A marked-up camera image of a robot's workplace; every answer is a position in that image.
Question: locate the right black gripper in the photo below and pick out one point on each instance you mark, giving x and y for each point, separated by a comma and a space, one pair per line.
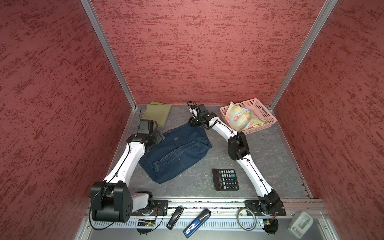
193, 121

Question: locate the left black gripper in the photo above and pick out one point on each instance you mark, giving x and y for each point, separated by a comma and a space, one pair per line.
159, 137

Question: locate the blue denim skirt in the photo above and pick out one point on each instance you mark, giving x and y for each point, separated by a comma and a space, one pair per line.
182, 147

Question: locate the olive green skirt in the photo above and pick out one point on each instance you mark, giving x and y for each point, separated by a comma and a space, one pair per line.
158, 112

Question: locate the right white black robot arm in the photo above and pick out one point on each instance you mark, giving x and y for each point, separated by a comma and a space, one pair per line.
239, 151

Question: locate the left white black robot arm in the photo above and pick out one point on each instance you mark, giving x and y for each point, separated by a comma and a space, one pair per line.
111, 200

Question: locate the pastel patterned cloth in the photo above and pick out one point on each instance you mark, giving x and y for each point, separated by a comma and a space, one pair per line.
241, 119

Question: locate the pink plastic basket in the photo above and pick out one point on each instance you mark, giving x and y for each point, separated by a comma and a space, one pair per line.
260, 111

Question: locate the black desk calculator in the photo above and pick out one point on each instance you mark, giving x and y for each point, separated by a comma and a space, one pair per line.
225, 180

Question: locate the left small circuit board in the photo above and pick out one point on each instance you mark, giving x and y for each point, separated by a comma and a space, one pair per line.
146, 223

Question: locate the small circuit board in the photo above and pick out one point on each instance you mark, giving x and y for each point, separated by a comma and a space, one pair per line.
271, 226
146, 223

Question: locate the blue black stapler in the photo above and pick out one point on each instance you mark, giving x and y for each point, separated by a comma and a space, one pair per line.
197, 223

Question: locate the right small circuit board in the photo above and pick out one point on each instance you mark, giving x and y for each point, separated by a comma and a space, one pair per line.
271, 226

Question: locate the grey plastic dispenser box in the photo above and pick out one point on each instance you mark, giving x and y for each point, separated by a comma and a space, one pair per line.
300, 224

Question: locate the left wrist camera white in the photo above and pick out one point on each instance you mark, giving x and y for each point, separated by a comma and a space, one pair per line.
147, 127

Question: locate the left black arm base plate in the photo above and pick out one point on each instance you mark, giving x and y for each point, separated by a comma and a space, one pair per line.
159, 207

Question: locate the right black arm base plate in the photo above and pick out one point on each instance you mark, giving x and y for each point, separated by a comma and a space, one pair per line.
254, 206

